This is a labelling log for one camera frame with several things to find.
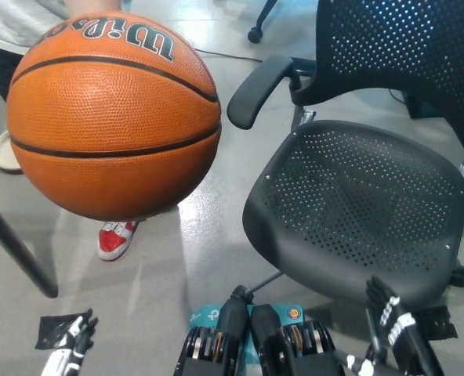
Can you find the beige paper plate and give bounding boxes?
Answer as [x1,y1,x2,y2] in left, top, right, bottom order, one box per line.
[0,131,24,174]

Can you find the orange Wilson basketball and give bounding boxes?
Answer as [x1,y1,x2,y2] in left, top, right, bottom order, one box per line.
[5,11,223,222]

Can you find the black perforated office chair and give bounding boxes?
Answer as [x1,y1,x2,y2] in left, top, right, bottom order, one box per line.
[227,0,464,361]

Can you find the black chair caster leg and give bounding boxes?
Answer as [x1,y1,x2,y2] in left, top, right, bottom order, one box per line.
[247,0,279,44]

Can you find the black slanted table leg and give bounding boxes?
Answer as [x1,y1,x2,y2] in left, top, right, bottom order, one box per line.
[0,190,60,298]

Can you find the thin black floor cable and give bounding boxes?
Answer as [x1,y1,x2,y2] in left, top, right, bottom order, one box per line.
[194,47,263,63]

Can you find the robot right hand white black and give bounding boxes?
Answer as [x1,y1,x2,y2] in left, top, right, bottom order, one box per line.
[333,276,447,376]

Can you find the teal TP-Link box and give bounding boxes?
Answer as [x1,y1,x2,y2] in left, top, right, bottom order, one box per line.
[188,303,306,367]

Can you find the person left hand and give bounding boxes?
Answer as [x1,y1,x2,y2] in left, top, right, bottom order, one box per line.
[65,0,123,19]

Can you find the red white sneaker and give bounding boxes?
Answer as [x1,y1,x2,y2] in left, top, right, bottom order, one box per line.
[97,219,140,262]

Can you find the person gray shirt black trousers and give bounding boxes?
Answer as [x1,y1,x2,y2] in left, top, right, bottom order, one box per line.
[0,0,71,103]

